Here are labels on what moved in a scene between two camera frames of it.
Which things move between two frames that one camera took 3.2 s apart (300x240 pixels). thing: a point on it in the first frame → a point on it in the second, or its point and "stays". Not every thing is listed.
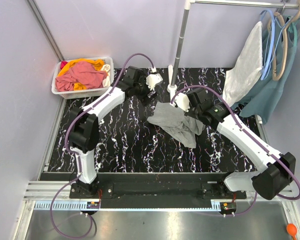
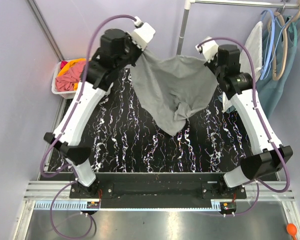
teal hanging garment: [280, 42] stays
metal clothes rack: [172, 74] stays
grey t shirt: [183, 127] → [171, 89]
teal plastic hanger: [294, 31] stays
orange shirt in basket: [98, 64] stays
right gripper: [190, 113] → [211, 65]
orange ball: [292, 230] stays
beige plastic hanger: [286, 46] stays
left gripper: [145, 91] → [134, 57]
